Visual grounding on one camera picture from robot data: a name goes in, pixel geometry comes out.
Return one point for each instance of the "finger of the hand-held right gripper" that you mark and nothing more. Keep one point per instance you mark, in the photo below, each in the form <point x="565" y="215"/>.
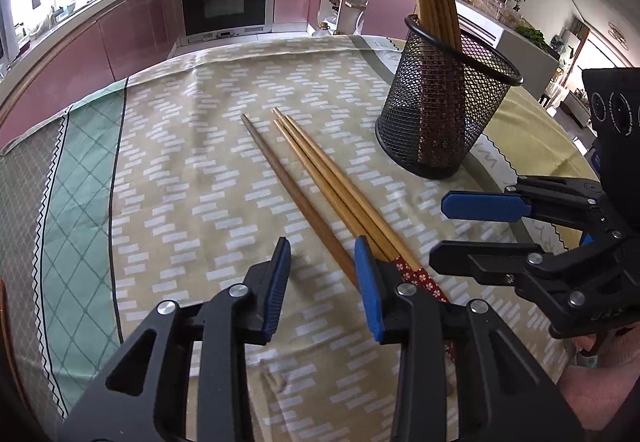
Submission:
<point x="475" y="262"/>
<point x="485" y="207"/>

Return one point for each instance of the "person's right hand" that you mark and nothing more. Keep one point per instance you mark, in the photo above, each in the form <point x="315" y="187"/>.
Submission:
<point x="587" y="346"/>

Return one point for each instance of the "light red-patterned chopstick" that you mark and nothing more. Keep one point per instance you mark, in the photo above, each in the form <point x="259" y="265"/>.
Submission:
<point x="325" y="184"/>
<point x="341" y="182"/>

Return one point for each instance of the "dark brown chopstick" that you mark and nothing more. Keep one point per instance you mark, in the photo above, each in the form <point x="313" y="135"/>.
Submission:
<point x="290" y="192"/>

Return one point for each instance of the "black built-in oven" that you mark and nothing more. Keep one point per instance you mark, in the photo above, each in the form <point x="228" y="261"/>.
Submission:
<point x="225" y="1"/>

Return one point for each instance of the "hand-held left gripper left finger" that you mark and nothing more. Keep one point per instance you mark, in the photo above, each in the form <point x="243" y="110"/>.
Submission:
<point x="277" y="282"/>

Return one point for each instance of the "clear plastic box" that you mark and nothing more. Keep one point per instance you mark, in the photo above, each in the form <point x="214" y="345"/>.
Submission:
<point x="492" y="4"/>

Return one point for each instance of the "patterned beige teal tablecloth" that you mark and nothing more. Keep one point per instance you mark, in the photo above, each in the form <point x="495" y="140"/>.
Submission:
<point x="200" y="171"/>

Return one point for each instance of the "black mesh utensil holder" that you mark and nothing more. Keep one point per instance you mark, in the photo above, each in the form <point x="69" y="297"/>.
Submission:
<point x="440" y="121"/>

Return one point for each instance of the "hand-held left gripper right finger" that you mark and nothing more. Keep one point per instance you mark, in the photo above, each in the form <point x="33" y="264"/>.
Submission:
<point x="370" y="287"/>

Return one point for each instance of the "green leafy vegetables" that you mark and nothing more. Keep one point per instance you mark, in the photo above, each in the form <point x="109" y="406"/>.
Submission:
<point x="532" y="34"/>

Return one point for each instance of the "yellow cloth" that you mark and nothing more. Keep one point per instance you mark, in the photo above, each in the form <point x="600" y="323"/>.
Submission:
<point x="525" y="131"/>

